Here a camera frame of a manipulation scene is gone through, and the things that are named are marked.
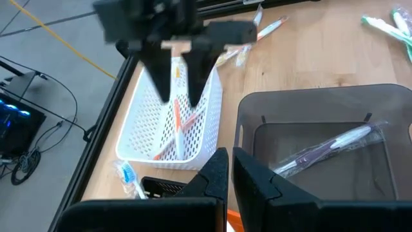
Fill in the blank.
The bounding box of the purple toothbrush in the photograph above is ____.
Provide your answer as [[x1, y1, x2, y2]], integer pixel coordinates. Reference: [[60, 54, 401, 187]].
[[279, 121, 389, 179], [272, 125, 376, 177]]

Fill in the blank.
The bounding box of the black aluminium table frame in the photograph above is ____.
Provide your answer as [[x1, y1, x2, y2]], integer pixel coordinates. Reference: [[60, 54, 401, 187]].
[[48, 0, 323, 232]]

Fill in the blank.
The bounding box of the yellow hanging cable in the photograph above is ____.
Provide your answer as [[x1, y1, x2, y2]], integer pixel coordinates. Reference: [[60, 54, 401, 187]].
[[8, 0, 117, 81]]

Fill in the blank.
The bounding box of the black computer with blue lights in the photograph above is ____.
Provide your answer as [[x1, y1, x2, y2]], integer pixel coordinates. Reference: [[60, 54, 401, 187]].
[[0, 93, 47, 156]]

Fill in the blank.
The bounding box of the black metal floor stand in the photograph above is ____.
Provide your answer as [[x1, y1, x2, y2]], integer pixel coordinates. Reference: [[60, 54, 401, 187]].
[[0, 59, 48, 97]]

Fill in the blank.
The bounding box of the black perforated plastic basket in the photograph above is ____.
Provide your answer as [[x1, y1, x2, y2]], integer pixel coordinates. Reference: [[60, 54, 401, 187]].
[[140, 175, 189, 199]]

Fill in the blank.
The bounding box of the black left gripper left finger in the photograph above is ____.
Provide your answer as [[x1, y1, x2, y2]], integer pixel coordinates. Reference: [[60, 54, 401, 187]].
[[48, 147, 229, 232]]

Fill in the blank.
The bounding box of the white perforated plastic basket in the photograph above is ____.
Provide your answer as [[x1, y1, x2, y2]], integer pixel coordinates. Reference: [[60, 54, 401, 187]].
[[115, 56, 224, 171]]

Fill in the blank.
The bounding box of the black floor power cable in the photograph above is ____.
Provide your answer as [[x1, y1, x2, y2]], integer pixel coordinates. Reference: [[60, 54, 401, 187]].
[[0, 55, 97, 186]]

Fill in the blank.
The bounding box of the smoky grey translucent bin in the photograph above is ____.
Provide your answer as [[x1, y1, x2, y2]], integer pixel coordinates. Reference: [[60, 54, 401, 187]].
[[233, 83, 412, 202]]

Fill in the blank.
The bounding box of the blue toothbrush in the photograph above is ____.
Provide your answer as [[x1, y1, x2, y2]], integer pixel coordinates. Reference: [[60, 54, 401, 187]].
[[115, 160, 148, 200]]

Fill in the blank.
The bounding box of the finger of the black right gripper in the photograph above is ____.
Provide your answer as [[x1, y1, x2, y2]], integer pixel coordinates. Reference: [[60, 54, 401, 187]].
[[182, 43, 223, 109], [138, 43, 172, 104]]

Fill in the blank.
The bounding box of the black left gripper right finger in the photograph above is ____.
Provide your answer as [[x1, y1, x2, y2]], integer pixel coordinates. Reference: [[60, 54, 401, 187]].
[[231, 146, 412, 232]]

